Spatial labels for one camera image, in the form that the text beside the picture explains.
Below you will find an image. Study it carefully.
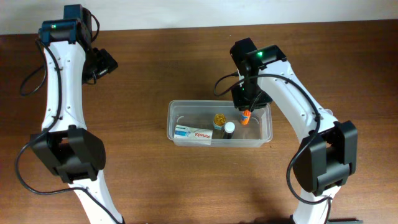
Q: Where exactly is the gold lid balm jar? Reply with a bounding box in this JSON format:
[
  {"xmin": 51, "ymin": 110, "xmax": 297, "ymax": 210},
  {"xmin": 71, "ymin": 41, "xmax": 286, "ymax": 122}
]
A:
[{"xmin": 213, "ymin": 114, "xmax": 226, "ymax": 130}]

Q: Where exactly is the clear plastic container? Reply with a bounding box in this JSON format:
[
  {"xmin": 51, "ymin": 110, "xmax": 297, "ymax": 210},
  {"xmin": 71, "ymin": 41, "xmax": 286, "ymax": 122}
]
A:
[{"xmin": 167, "ymin": 100, "xmax": 273, "ymax": 147}]

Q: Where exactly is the dark brown syrup bottle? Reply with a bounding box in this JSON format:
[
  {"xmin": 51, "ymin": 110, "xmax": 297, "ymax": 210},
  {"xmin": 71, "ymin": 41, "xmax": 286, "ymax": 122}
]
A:
[{"xmin": 222, "ymin": 122, "xmax": 236, "ymax": 139}]

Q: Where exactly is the orange tube white cap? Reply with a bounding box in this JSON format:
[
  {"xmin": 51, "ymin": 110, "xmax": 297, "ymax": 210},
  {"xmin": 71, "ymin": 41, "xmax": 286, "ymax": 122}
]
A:
[{"xmin": 240, "ymin": 110, "xmax": 251, "ymax": 125}]

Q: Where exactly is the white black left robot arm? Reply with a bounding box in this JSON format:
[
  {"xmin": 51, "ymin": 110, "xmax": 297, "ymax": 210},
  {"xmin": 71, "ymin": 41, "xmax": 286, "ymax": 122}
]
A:
[{"xmin": 28, "ymin": 4, "xmax": 124, "ymax": 223}]

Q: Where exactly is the white Panadol medicine box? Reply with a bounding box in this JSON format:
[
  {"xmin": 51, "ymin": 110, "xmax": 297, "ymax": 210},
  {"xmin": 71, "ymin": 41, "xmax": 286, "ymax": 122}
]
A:
[{"xmin": 174, "ymin": 124, "xmax": 213, "ymax": 145}]

